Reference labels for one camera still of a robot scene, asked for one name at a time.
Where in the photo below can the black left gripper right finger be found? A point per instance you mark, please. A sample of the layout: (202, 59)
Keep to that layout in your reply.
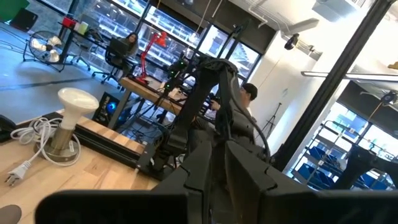
(248, 180)

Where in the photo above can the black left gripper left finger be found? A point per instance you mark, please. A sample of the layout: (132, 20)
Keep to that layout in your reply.
(196, 174)

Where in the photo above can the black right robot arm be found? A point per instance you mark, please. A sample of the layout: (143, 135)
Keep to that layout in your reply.
(192, 118)

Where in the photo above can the shelf with blue bins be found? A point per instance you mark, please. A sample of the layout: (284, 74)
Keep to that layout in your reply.
(317, 179)

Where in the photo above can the person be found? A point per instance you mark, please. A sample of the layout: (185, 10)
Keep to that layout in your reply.
(249, 91)
(132, 42)

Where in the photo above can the wooden desk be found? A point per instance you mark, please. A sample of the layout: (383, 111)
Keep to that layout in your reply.
(146, 93)

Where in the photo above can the black desk robot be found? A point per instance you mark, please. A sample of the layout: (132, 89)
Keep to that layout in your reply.
(177, 68)

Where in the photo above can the black machine joint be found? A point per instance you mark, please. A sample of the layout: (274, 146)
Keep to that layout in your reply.
(357, 165)

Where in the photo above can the black PC tower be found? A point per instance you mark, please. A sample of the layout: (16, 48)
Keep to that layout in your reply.
(105, 109)

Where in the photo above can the red desk lamp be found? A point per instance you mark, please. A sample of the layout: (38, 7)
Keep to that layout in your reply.
(146, 56)

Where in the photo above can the white bulb table lamp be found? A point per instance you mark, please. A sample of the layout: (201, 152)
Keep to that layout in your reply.
(77, 102)

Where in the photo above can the black laptop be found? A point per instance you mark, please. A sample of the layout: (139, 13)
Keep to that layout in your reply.
(118, 46)

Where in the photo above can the white LED light bar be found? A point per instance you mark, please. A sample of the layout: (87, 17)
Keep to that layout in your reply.
(357, 76)

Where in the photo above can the black table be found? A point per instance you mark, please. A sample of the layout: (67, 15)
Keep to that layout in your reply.
(66, 40)

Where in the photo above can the black clamp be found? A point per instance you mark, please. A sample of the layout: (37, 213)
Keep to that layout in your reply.
(6, 127)

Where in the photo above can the black floor fan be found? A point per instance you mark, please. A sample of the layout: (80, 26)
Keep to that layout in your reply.
(46, 46)

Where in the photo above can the black case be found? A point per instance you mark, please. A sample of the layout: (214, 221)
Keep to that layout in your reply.
(25, 20)

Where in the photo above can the green panel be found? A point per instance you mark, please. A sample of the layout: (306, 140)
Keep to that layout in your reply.
(12, 7)

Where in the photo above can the black table frame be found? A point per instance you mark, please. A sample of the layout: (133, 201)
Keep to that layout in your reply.
(102, 141)

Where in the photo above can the black slanted frame post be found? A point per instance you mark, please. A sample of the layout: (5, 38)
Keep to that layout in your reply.
(329, 84)

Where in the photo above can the black hanging camera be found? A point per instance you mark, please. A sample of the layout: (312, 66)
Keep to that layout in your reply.
(291, 42)
(388, 98)

